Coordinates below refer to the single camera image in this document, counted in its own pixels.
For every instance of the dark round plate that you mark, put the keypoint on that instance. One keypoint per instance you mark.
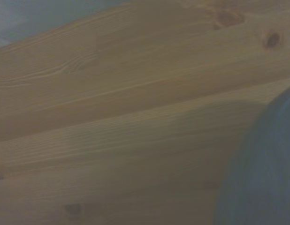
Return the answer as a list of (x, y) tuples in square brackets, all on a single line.
[(264, 164)]

